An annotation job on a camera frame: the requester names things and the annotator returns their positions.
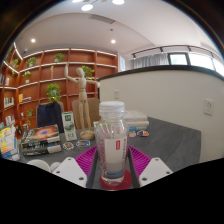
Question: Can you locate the green and white carton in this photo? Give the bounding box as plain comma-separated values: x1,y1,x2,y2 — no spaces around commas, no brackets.
61,111,78,142

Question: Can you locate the round printed sticker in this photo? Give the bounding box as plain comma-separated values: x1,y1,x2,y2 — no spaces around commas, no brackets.
62,141,75,151
75,139,91,148

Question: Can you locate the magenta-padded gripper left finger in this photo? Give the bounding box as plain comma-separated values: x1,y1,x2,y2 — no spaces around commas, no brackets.
52,144,99,189

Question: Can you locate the clear plastic water bottle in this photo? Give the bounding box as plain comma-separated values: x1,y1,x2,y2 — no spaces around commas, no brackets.
94,100,130,188

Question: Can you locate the window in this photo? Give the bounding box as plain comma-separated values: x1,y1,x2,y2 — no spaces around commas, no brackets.
168,51,224,76

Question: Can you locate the wooden artist mannequin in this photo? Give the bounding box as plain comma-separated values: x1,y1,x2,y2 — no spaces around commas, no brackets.
63,63,101,141

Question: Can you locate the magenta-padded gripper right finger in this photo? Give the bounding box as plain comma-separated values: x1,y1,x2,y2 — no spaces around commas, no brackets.
127,145,174,188

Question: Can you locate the orange blue sticker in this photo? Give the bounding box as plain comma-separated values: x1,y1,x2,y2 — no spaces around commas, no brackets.
136,129,150,138

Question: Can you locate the branched ceiling lamp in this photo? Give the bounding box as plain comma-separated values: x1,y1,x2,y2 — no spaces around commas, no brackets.
71,0,126,13

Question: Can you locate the large white wall socket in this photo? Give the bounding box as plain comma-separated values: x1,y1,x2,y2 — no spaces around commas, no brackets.
203,98,215,117

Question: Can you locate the grey curtain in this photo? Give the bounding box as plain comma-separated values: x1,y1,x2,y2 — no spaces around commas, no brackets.
131,53,170,70

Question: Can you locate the wooden shelf unit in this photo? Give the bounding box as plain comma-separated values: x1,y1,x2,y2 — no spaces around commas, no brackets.
0,41,119,134

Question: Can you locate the stack of white boxes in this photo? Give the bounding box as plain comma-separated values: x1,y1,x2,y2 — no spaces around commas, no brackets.
123,109,150,131

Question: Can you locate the dark chair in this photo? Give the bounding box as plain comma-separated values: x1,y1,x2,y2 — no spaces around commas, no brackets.
35,100,65,134

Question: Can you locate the stack of dark books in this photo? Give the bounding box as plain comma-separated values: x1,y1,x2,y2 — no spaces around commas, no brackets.
19,124,63,157

